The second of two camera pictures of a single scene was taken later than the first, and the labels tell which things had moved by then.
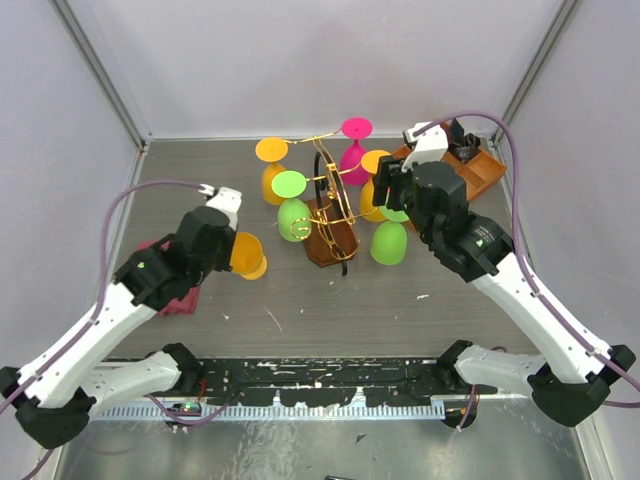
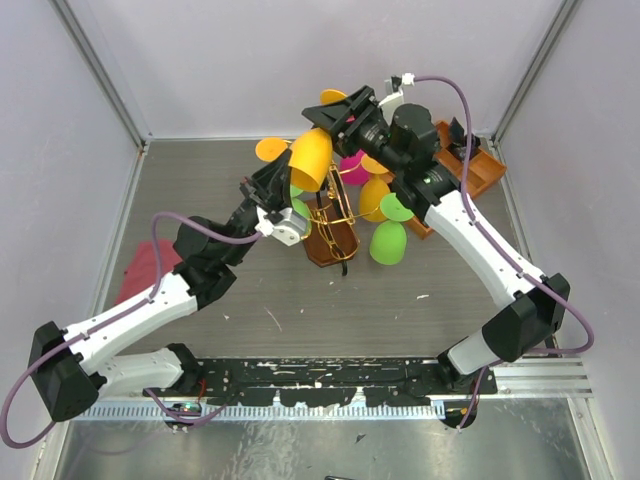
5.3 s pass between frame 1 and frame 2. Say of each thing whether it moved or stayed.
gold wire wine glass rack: stayed
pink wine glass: stayed
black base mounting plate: stayed
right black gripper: moved
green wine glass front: stayed
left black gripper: moved
